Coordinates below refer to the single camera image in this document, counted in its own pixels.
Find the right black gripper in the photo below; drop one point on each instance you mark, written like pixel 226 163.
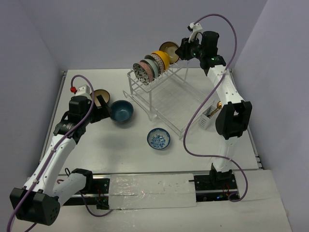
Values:
pixel 183 50

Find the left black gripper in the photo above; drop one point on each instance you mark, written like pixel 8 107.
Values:
pixel 100 110

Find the beige bowl dark exterior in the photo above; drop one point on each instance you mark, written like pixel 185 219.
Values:
pixel 170 48

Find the yellow bowl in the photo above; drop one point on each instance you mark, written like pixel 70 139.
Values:
pixel 164 56

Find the light green ceramic bowl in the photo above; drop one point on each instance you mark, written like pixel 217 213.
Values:
pixel 154 66

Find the pink patterned bowl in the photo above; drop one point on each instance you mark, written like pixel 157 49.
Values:
pixel 148 70

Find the leaf patterned bowl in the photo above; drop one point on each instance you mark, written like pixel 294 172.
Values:
pixel 141 74

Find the blue floral white bowl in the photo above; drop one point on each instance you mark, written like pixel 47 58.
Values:
pixel 158 138

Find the red patterned white bowl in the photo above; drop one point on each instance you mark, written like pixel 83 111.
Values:
pixel 160 62

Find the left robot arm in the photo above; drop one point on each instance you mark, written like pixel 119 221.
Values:
pixel 39 200

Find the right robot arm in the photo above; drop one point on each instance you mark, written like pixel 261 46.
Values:
pixel 232 112

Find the beige bowl black rim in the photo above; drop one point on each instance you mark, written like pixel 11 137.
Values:
pixel 105 94

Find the dark blue ceramic bowl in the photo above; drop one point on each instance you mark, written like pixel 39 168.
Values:
pixel 122 111

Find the gold metal spoon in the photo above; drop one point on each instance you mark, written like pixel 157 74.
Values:
pixel 213 112

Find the white slotted spatula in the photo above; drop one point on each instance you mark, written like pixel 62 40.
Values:
pixel 205 121

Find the clear taped plastic sheet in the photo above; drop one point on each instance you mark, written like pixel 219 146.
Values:
pixel 152 191

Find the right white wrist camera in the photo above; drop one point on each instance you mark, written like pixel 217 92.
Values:
pixel 194 28

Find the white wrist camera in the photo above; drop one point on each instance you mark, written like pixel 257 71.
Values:
pixel 194 28
pixel 81 91

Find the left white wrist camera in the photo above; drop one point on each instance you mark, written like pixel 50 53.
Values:
pixel 81 91

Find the white wire dish rack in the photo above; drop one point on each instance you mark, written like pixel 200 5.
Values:
pixel 173 97

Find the black mounting rail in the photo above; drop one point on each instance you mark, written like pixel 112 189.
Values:
pixel 206 191

